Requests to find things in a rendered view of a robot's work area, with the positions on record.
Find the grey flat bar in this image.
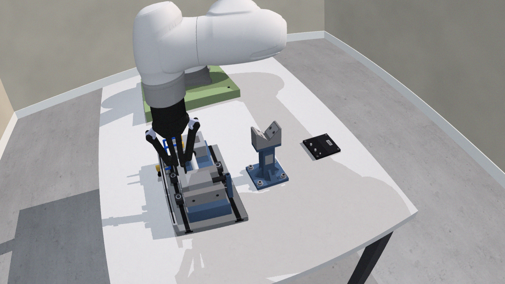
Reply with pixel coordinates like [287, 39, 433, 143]
[182, 182, 221, 192]

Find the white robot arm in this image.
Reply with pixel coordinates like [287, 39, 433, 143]
[133, 0, 287, 108]

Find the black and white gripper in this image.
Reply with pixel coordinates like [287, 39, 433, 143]
[145, 98, 200, 187]

